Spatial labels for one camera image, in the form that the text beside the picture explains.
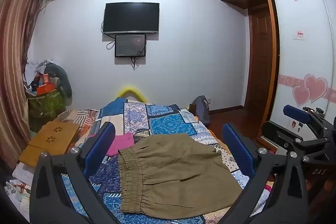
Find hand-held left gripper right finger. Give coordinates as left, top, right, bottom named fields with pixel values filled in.
left=202, top=123, right=310, bottom=224

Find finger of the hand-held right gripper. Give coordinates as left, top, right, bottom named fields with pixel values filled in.
left=283, top=105, right=313, bottom=123
left=259, top=121, right=329, bottom=154

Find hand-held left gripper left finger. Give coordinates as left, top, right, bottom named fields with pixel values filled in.
left=29, top=122, right=124, bottom=224

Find olive green pants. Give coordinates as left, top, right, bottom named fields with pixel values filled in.
left=117, top=133, right=243, bottom=220

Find pink cloth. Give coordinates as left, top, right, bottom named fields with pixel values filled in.
left=89, top=133, right=135, bottom=157

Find striped orange blanket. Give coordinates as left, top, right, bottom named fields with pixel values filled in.
left=56, top=109, right=99, bottom=132

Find white heart-print sliding door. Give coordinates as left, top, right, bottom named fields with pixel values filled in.
left=266, top=0, right=336, bottom=146

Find wooden lap desk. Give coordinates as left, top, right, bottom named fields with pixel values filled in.
left=19, top=120, right=80, bottom=165

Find grey backpack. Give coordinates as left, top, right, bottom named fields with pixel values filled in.
left=192, top=95, right=210, bottom=125

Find brown wooden door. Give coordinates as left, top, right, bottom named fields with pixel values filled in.
left=248, top=5, right=272, bottom=119

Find yellow curved foam pad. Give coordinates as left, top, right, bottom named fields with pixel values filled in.
left=117, top=86, right=146, bottom=103

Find green patterned cloth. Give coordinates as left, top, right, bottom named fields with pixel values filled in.
left=28, top=90, right=66, bottom=118

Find blue patchwork quilt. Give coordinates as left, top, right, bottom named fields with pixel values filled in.
left=60, top=97, right=271, bottom=224

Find grey plush pillow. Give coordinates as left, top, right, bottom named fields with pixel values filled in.
left=46, top=63, right=72, bottom=98

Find orange box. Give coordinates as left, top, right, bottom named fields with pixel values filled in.
left=36, top=84, right=55, bottom=95

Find white floral cloth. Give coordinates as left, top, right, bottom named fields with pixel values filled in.
left=5, top=161, right=34, bottom=222

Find white crumpled cloth pile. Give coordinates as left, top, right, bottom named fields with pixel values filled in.
left=25, top=59, right=54, bottom=83

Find striped pink curtain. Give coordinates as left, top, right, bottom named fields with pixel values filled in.
left=0, top=0, right=50, bottom=161

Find small black wall panel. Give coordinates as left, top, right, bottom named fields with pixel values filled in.
left=114, top=34, right=147, bottom=58

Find black wall television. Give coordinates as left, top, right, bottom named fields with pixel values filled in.
left=102, top=2, right=160, bottom=34

